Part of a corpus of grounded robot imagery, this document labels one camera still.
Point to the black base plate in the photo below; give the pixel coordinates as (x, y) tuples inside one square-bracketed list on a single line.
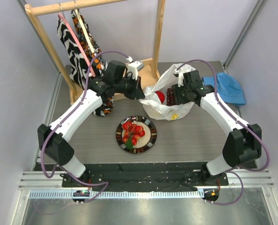
[(147, 177)]

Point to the aluminium corner frame post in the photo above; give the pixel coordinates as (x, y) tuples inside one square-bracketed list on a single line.
[(244, 32)]

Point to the fake red cherry bunch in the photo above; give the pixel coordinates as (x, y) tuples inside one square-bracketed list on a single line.
[(131, 134)]

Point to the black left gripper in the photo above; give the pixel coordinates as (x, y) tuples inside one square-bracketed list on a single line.
[(137, 91)]

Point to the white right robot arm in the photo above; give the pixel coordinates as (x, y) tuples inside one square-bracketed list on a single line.
[(242, 144)]

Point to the white plastic bag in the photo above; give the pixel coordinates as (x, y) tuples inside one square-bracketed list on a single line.
[(160, 110)]

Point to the orange black patterned garment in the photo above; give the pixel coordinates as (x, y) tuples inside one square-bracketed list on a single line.
[(99, 66)]

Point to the cream hanger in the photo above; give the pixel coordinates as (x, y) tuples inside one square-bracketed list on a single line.
[(84, 31)]

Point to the perforated metal rail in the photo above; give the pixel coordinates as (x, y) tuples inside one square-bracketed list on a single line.
[(83, 194)]

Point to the blue bucket hat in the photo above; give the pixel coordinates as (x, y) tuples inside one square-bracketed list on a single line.
[(229, 89)]

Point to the fake red apple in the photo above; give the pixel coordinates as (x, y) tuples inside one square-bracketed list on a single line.
[(161, 96)]

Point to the black white zebra garment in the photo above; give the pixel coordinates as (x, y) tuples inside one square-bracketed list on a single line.
[(71, 51)]

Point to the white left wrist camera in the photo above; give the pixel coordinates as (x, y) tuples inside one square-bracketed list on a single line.
[(134, 67)]

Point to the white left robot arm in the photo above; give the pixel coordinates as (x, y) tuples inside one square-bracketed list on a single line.
[(53, 139)]

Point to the patterned round plate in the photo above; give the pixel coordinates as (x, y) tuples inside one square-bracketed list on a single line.
[(145, 143)]

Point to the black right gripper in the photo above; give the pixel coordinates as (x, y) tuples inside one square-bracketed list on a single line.
[(177, 95)]

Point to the left aluminium frame post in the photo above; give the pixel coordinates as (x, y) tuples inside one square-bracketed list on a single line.
[(22, 3)]

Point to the fake purple grapes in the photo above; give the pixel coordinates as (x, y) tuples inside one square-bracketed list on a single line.
[(170, 97)]

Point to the pink hanger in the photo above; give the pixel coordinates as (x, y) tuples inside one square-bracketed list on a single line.
[(75, 39)]

